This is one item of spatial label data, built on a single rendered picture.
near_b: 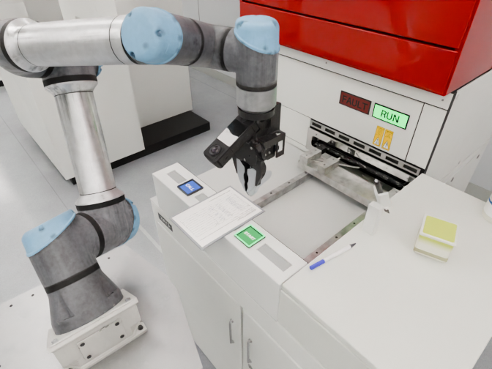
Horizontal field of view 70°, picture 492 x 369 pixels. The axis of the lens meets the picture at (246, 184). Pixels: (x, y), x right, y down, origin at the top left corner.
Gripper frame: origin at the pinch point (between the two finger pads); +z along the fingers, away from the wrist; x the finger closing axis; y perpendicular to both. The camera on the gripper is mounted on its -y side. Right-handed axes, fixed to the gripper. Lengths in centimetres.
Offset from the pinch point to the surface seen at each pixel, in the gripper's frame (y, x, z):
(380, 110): 58, 3, 0
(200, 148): 100, 172, 110
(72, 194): -4, 183, 110
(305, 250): 18.5, -4.8, 28.7
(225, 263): -4.0, 4.1, 24.6
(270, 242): 3.2, -4.8, 14.7
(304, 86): 59, 34, 2
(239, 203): 6.8, 11.2, 14.4
